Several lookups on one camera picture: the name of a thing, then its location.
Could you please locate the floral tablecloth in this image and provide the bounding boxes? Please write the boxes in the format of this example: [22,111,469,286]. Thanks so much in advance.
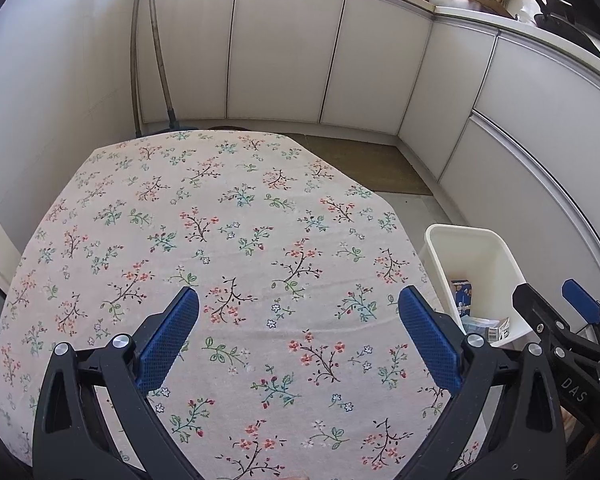
[0,129,486,480]

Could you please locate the white kitchen cabinets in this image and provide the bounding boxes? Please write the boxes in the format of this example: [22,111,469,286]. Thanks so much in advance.
[135,0,600,323]

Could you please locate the black frying pan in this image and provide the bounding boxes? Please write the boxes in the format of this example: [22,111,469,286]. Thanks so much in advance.
[515,0,600,61]

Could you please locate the white plastic bin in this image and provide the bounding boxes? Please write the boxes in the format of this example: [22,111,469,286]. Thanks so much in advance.
[423,223,529,352]

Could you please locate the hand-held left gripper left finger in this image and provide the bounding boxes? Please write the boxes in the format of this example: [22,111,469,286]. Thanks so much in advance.
[31,286,203,480]

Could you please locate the blue and white packet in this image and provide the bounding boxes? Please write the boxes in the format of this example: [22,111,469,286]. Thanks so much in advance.
[461,316,512,345]

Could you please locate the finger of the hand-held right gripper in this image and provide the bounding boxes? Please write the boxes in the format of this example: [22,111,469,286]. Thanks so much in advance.
[512,283,600,363]
[561,279,600,347]

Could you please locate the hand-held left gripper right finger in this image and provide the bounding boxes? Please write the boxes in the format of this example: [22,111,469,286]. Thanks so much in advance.
[397,285,566,480]

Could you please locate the blue cardboard box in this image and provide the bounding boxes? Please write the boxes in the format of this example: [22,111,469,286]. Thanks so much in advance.
[450,279,475,317]

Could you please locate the metal mop pole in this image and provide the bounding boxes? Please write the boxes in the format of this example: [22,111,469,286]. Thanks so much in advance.
[147,0,182,131]
[129,0,146,138]

